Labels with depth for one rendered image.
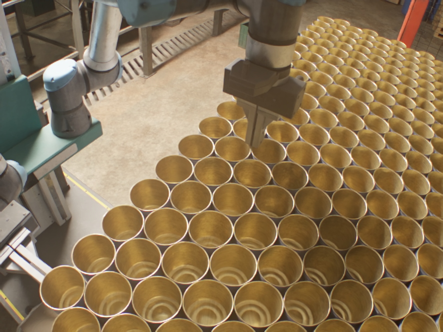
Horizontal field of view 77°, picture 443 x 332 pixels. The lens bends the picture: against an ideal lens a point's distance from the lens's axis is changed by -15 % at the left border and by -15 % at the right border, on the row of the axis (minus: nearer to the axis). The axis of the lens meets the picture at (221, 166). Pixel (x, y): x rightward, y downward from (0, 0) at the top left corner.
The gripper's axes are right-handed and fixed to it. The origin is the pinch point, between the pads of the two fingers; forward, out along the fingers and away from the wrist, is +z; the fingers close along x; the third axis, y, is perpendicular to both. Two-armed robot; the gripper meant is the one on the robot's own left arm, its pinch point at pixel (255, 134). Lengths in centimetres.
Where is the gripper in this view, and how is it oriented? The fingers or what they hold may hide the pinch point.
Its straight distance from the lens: 62.1
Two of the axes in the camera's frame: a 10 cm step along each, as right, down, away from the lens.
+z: -0.7, 6.8, 7.3
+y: 5.1, -6.0, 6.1
